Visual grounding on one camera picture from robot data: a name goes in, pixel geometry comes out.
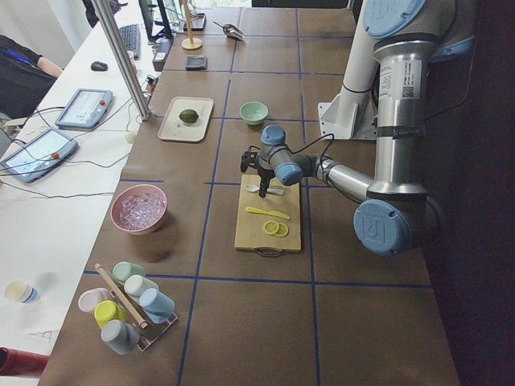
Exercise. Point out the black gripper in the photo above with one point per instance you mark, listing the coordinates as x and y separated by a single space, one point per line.
265 174

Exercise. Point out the white plastic spoon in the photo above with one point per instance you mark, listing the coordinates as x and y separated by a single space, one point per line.
272 191

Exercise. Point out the mint green bowl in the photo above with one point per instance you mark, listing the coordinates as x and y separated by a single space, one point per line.
253 112

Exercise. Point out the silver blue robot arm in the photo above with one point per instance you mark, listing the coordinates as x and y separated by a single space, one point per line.
393 46

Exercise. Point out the pink bowl of ice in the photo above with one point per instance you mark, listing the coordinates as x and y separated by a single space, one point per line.
140 209

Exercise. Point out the yellow plastic knife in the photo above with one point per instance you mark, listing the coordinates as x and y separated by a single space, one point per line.
256 210

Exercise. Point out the bamboo cutting board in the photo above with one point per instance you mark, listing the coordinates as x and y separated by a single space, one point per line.
249 229

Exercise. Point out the yellow lemon slice upper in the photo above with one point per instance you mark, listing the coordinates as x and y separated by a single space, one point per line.
271 227

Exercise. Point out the yellow lemon slice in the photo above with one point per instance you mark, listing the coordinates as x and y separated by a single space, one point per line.
271 227
283 230

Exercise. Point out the yellow lemon slice lower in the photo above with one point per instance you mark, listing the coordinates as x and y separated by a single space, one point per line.
283 230

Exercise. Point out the green lime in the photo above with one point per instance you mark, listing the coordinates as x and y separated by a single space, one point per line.
189 116

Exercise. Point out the cream rabbit tray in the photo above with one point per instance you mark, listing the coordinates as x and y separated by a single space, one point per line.
173 129

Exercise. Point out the white pillar with base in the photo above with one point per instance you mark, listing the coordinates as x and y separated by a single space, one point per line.
350 115

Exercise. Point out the grey folded cloth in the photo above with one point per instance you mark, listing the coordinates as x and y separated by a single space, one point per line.
196 62

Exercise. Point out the metal ice scoop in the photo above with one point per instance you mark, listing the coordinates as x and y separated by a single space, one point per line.
230 30

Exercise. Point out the wooden mug tree stand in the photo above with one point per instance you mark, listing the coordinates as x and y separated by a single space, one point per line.
191 43

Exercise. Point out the light blue pastel cup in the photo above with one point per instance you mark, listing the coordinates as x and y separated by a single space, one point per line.
158 306

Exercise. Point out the white pastel cup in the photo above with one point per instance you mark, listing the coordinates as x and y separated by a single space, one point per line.
136 285

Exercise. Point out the green pastel cup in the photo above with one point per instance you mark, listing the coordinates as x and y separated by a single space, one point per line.
125 269

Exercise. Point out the black power box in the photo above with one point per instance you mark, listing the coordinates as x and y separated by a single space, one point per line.
161 50

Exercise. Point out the black monitor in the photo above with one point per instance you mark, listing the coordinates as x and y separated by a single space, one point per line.
156 22

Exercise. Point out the far teach pendant tablet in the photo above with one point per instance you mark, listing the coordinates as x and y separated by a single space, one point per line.
85 109

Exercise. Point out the teach pendant tablet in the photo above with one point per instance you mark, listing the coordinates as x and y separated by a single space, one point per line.
40 155
85 109

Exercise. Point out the black keyboard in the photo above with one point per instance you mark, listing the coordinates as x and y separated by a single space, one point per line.
131 38

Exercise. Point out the yellow pastel cup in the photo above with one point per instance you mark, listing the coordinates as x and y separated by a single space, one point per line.
107 311

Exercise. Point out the black computer mouse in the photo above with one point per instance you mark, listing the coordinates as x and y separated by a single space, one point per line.
98 66

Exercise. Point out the grey pastel cup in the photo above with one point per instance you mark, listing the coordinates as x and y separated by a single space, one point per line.
120 336

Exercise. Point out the pink pastel cup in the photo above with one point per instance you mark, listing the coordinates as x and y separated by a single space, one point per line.
89 299

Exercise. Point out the near teach pendant tablet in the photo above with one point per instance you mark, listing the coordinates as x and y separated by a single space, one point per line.
40 155

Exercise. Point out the person in black shirt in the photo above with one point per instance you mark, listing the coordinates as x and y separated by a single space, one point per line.
26 77

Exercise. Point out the paper cup on desk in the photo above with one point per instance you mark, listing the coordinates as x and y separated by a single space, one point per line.
22 292

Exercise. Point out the red cylinder object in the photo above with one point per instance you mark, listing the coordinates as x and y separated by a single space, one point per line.
22 363

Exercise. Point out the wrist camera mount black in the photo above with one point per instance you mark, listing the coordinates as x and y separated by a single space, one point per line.
249 159

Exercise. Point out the wooden rack handle rod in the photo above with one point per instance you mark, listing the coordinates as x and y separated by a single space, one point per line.
127 304

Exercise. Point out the white wire cup rack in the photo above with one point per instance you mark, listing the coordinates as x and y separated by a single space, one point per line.
151 334

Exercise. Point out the aluminium frame post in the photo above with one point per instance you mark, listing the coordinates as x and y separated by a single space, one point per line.
108 23

